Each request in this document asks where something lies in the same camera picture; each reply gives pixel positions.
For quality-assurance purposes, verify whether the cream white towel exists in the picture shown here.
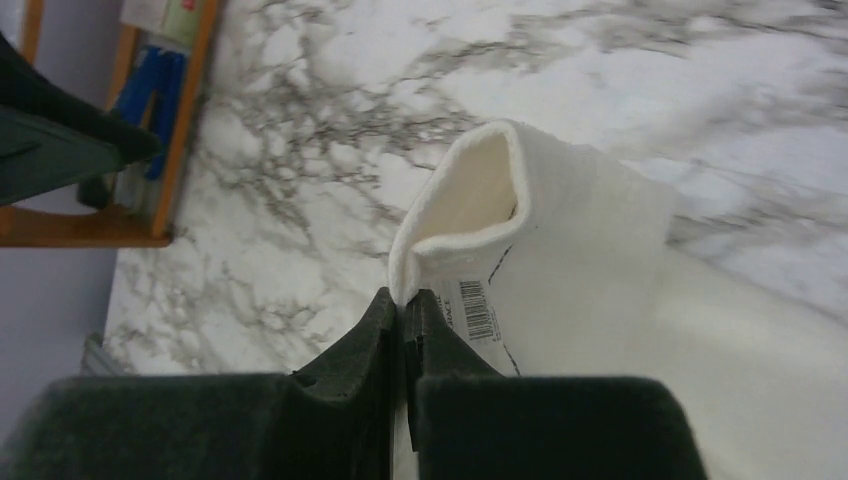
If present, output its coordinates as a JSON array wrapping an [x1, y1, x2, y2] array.
[[388, 120, 847, 479]]

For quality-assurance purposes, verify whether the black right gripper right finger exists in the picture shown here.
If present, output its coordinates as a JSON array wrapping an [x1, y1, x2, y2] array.
[[402, 290, 707, 479]]

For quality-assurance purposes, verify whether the wooden rack with rods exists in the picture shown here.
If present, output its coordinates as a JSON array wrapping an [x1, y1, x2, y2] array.
[[1, 1, 219, 248]]

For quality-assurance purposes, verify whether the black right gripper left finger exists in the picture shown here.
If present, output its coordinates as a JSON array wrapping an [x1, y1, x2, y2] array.
[[1, 289, 395, 479]]

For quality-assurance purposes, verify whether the blue item in rack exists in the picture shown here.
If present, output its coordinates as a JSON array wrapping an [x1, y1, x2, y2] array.
[[113, 45, 187, 181]]

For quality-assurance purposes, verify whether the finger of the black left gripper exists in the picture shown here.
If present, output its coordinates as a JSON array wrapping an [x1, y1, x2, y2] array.
[[1, 38, 161, 206]]

